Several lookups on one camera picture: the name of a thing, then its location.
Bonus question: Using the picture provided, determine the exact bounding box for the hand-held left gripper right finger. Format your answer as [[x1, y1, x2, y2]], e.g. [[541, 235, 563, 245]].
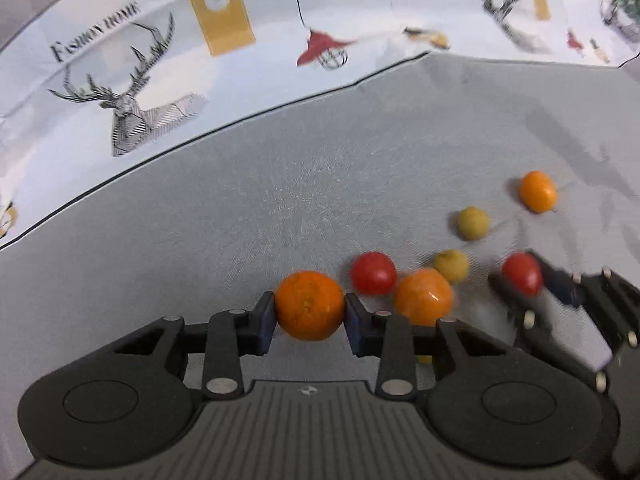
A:
[[344, 292, 526, 402]]

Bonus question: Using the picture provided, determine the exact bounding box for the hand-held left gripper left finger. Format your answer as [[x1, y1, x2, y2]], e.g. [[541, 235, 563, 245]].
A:
[[107, 291, 277, 402]]

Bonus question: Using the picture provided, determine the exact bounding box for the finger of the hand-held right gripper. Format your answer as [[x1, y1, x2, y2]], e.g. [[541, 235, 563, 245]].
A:
[[530, 250, 640, 352], [487, 274, 613, 391]]

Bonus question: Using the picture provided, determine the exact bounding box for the red cherry tomato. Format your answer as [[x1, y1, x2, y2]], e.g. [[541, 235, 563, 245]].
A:
[[501, 252, 544, 297], [350, 252, 398, 296]]

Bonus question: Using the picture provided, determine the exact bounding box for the round orange tangerine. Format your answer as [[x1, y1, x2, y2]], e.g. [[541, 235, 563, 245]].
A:
[[393, 268, 455, 327], [274, 270, 347, 342]]

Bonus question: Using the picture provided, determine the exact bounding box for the oval orange tangerine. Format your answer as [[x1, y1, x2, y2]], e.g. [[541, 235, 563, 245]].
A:
[[518, 170, 558, 214]]

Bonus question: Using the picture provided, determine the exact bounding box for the white printed cloth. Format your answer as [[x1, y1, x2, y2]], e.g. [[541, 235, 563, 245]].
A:
[[0, 0, 640, 251]]

